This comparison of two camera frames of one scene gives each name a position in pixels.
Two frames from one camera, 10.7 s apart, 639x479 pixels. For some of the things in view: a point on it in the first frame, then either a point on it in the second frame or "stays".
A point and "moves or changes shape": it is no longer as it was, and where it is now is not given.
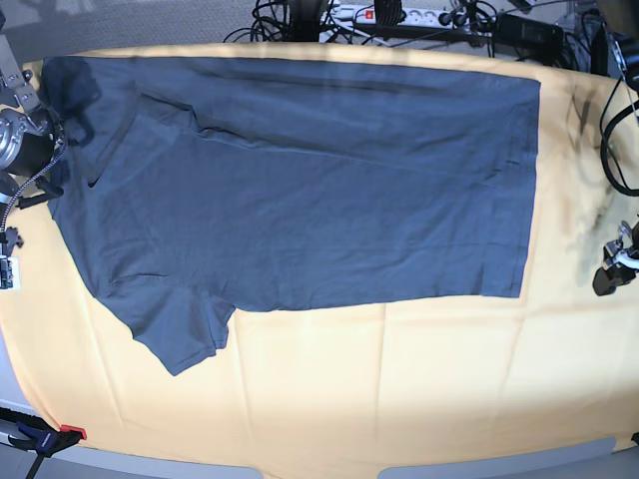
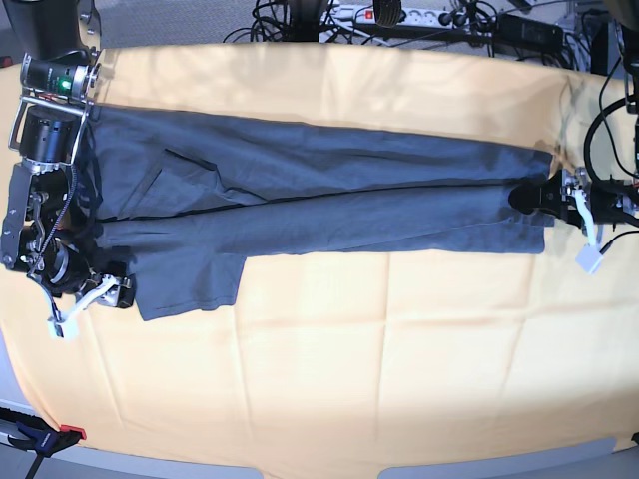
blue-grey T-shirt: (195, 188) moves or changes shape
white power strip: (349, 16) stays
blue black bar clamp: (40, 437) stays
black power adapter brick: (539, 37) stays
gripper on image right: (623, 256) to (603, 203)
